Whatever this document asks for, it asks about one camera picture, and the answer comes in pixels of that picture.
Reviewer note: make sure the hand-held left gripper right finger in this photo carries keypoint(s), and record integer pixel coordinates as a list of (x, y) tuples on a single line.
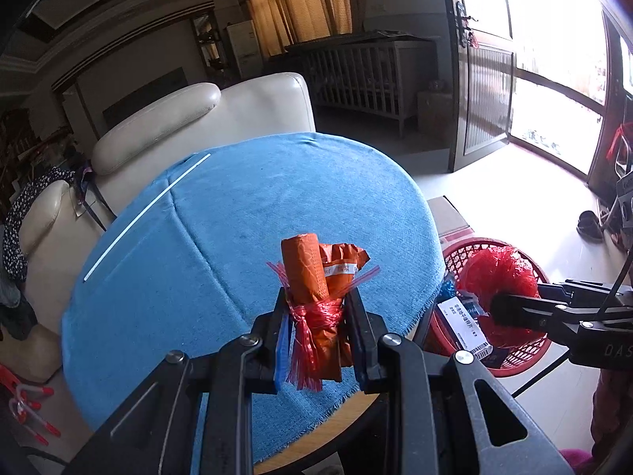
[(358, 346)]

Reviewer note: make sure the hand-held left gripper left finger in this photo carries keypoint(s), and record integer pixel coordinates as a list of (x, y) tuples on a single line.
[(283, 356)]

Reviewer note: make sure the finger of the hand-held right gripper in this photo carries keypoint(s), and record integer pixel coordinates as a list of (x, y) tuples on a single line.
[(524, 311), (583, 294)]

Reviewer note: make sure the red plastic tie strip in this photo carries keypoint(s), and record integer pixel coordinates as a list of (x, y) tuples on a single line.
[(304, 356)]

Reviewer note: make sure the red plastic basket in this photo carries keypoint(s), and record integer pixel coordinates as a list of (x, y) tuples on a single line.
[(524, 356)]

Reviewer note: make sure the red plastic bag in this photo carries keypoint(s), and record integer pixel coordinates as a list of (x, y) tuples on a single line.
[(494, 272)]

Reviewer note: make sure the white medicine box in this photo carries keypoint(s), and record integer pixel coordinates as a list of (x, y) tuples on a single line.
[(462, 324)]

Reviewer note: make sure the blue plastic wrapper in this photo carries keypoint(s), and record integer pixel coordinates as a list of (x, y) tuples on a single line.
[(447, 291)]

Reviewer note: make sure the orange snack wrapper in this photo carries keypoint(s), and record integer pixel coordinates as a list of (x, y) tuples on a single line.
[(304, 277)]

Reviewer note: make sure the person's dark red clothing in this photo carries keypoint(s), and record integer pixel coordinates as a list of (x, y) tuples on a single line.
[(608, 415)]

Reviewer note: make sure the dark shoes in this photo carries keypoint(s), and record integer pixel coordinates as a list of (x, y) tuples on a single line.
[(590, 225)]

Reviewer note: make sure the flat cardboard box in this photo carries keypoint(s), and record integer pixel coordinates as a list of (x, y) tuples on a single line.
[(447, 217)]

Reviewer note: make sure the red tassel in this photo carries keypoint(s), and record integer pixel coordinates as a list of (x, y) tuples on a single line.
[(618, 138)]

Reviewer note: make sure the light slippers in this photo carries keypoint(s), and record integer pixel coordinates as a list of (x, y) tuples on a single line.
[(539, 141)]

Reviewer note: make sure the blue tablecloth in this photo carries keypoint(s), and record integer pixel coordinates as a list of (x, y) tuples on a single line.
[(247, 198)]

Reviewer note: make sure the white plastic strip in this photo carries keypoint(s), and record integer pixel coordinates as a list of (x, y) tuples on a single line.
[(198, 165)]

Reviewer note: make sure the dark metal door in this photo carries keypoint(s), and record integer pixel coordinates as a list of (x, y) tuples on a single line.
[(482, 99)]

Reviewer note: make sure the upright cardboard box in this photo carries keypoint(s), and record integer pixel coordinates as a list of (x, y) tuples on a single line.
[(435, 109)]

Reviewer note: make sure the cream leather sofa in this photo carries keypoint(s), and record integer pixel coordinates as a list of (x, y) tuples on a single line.
[(257, 109)]

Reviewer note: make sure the red white plastic clips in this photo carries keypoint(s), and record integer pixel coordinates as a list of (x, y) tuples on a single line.
[(20, 396)]

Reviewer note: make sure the dark grey clothes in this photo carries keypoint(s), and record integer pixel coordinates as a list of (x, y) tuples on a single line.
[(15, 311)]

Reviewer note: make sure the wooden crib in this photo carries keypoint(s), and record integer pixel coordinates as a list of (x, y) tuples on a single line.
[(356, 74)]

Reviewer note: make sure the dark floral cloth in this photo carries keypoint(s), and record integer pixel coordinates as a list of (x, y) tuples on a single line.
[(20, 217)]

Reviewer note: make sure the white standing air conditioner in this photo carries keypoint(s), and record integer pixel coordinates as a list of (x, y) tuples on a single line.
[(245, 49)]

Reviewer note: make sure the dark display shelf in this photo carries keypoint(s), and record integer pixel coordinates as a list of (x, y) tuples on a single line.
[(205, 39)]

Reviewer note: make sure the yellow curtain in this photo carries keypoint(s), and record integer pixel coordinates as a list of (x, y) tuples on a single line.
[(306, 5)]

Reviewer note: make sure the metal frame stand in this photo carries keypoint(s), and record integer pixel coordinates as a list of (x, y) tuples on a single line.
[(625, 203)]

